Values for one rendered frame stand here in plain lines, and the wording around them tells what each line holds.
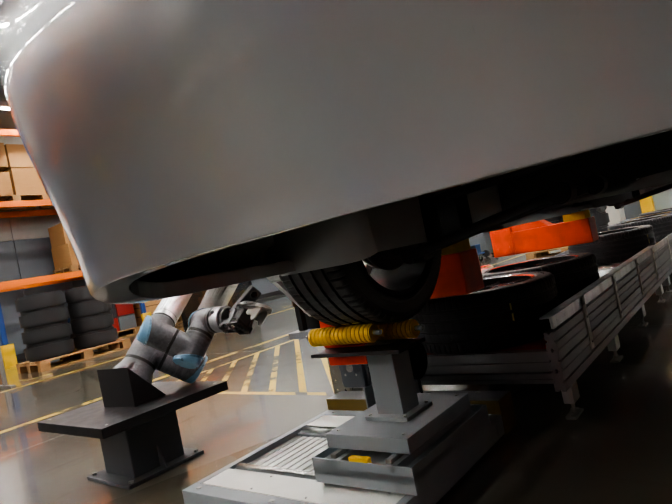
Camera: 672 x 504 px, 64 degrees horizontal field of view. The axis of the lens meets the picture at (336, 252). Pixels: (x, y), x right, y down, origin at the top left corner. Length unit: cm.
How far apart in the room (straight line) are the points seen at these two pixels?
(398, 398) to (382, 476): 25
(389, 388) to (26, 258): 1157
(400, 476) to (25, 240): 1186
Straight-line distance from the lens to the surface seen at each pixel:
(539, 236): 399
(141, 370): 261
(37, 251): 1302
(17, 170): 1201
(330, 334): 171
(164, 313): 197
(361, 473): 167
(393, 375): 173
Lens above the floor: 75
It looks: 1 degrees up
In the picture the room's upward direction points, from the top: 11 degrees counter-clockwise
